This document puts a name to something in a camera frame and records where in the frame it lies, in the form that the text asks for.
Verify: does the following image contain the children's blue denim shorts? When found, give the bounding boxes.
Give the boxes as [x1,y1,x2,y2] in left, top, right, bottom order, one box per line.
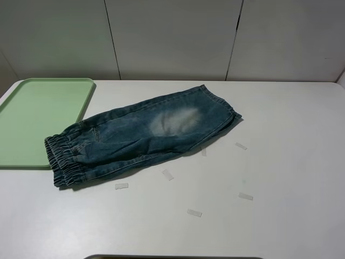
[44,85,242,188]

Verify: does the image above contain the green plastic tray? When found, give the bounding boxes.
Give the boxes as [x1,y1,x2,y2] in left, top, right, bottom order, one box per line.
[1,78,95,169]

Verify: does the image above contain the clear tape piece on table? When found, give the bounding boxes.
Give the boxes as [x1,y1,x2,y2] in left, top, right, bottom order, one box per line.
[235,142,247,150]

